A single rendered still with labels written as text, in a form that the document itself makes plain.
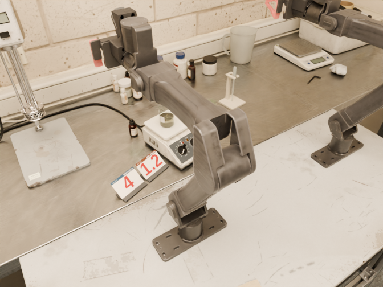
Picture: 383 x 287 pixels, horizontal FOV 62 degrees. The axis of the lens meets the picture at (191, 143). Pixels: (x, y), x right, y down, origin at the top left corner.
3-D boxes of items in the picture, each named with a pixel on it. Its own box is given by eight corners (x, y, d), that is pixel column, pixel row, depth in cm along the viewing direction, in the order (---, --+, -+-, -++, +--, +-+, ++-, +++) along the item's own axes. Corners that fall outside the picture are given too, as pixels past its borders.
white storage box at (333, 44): (381, 42, 178) (391, 15, 169) (334, 57, 164) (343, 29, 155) (337, 24, 198) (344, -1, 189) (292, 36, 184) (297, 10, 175)
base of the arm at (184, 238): (148, 224, 78) (162, 246, 74) (214, 190, 87) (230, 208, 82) (151, 242, 84) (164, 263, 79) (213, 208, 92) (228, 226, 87)
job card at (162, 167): (168, 166, 105) (168, 157, 102) (149, 182, 99) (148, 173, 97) (155, 158, 108) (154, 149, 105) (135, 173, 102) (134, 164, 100)
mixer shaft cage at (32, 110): (48, 117, 102) (21, 41, 85) (26, 124, 99) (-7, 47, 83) (43, 107, 106) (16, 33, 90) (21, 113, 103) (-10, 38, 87)
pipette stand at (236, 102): (245, 103, 132) (249, 76, 124) (232, 110, 128) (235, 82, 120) (231, 95, 137) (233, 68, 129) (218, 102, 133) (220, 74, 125)
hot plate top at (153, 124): (192, 125, 108) (192, 123, 108) (165, 141, 102) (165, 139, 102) (169, 110, 115) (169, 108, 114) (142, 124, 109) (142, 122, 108)
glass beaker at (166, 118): (174, 130, 106) (173, 110, 100) (158, 129, 106) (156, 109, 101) (176, 119, 110) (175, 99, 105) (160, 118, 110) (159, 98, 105)
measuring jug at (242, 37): (224, 68, 156) (227, 38, 146) (216, 56, 165) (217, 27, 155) (259, 62, 159) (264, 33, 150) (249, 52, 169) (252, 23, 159)
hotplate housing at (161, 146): (209, 152, 110) (210, 134, 104) (181, 171, 103) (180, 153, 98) (167, 124, 122) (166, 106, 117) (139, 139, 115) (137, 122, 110)
